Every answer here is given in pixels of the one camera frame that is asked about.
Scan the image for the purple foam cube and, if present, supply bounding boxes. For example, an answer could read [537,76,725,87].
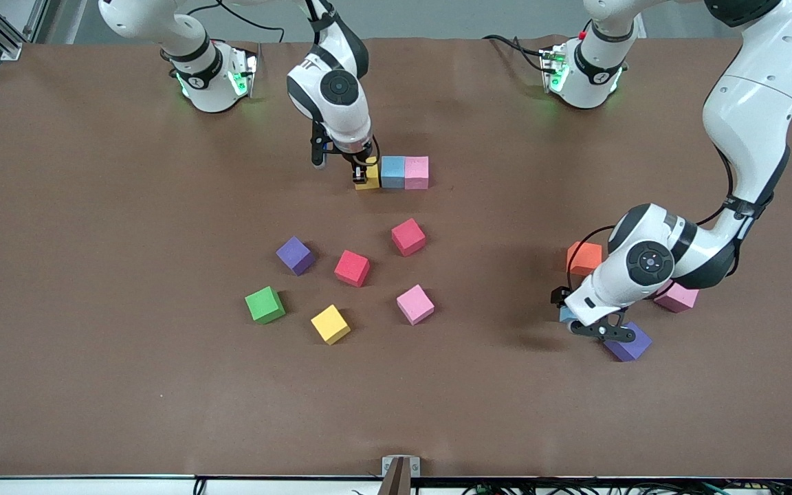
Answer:
[275,236,316,276]
[603,323,653,363]

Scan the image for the aluminium frame profile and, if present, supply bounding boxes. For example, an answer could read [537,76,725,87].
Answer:
[0,0,50,61]

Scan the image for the yellow foam cube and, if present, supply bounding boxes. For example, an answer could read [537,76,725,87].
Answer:
[354,157,382,191]
[310,304,352,346]

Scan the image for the orange foam cube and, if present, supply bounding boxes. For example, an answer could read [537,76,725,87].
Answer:
[566,241,604,277]

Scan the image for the metal table edge bracket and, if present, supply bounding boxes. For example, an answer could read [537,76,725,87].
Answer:
[382,455,421,495]

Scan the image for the black left base cable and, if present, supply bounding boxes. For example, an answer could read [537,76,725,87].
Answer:
[482,34,549,73]

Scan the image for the brown table mat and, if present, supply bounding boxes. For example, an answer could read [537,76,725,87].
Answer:
[0,34,792,480]

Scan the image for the pink foam cube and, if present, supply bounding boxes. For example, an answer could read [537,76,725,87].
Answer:
[404,155,430,190]
[396,284,436,326]
[654,280,701,314]

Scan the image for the red foam cube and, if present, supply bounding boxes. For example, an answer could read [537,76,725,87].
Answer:
[390,218,428,257]
[333,249,371,288]

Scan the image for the green foam cube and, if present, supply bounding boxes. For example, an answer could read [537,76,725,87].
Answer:
[244,286,286,325]

